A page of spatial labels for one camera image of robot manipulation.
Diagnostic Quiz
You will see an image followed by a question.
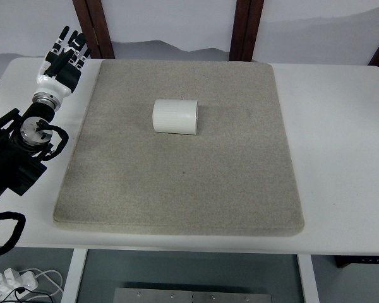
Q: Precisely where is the black sleeved cable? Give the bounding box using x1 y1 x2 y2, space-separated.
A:
0 211 27 259

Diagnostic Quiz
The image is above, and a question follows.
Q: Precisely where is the white ribbed cup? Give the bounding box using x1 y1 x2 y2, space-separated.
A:
152 99 198 135

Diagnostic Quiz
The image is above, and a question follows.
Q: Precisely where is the dark wooden screen frame left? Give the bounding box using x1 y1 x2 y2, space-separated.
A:
72 0 115 59

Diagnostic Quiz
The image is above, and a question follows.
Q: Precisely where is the white table leg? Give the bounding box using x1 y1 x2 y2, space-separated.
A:
297 254 320 303
61 249 88 303

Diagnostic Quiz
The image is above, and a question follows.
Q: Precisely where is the grey metal base plate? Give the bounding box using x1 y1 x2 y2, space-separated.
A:
113 288 272 303

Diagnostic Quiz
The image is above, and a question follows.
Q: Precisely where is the dark wooden screen frame middle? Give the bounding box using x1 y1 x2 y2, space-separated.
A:
229 0 265 62

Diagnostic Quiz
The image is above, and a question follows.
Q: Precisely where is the white cable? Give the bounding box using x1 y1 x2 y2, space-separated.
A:
15 268 64 297

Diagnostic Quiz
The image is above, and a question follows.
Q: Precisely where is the beige felt mat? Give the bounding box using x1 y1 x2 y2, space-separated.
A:
54 60 304 236

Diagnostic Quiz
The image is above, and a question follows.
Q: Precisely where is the white table leg left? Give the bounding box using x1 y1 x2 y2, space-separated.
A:
61 249 88 303

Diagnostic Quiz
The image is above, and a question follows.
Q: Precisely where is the white power strip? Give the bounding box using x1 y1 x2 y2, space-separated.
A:
0 268 39 302

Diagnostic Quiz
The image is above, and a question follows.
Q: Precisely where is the white table leg right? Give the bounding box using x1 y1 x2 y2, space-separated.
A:
297 254 320 303

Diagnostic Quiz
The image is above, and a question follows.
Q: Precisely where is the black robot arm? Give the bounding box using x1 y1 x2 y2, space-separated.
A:
0 102 69 196

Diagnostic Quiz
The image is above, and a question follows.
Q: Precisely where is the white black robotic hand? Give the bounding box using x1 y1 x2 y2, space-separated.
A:
32 26 92 110

